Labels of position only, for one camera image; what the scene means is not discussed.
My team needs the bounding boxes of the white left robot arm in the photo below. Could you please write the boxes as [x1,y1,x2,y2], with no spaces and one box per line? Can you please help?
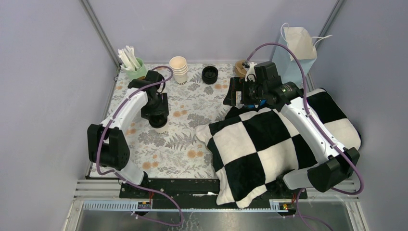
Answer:
[87,70,169,198]

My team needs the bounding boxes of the blue white patterned object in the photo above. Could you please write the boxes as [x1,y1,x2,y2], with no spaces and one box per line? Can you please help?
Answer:
[254,100,266,108]

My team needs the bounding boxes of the black plastic cup lid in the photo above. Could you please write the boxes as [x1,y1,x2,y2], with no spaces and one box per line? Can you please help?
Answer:
[148,115,167,129]

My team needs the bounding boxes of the stack of paper cups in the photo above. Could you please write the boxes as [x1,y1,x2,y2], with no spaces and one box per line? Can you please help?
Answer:
[169,56,188,85]

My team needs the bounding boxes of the light blue paper bag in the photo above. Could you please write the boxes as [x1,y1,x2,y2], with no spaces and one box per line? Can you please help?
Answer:
[272,23,331,89]

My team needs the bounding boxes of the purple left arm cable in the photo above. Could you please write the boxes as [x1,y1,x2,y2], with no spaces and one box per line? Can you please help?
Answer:
[95,66,186,227]

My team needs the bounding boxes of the stack of cardboard cup carriers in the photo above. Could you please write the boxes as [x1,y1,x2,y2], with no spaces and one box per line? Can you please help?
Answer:
[234,60,249,78]

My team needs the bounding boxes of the green cup with straws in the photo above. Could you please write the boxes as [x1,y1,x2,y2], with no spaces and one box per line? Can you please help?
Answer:
[118,46,147,81]

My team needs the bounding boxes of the floral patterned table mat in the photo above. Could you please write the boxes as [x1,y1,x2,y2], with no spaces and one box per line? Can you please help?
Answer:
[89,63,255,180]

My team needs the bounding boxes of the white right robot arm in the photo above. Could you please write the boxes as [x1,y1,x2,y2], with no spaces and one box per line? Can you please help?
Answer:
[223,62,360,198]

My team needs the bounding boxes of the single white paper cup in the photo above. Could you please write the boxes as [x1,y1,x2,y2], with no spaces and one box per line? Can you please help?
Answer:
[154,123,168,135]

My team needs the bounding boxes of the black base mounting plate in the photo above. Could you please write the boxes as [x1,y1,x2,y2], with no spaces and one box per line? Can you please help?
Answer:
[119,178,299,209]

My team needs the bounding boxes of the black white checkered pillow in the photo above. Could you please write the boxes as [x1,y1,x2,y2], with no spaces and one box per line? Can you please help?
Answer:
[195,88,362,209]

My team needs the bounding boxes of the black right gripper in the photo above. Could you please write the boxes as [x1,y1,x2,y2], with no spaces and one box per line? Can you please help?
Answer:
[222,77,267,106]

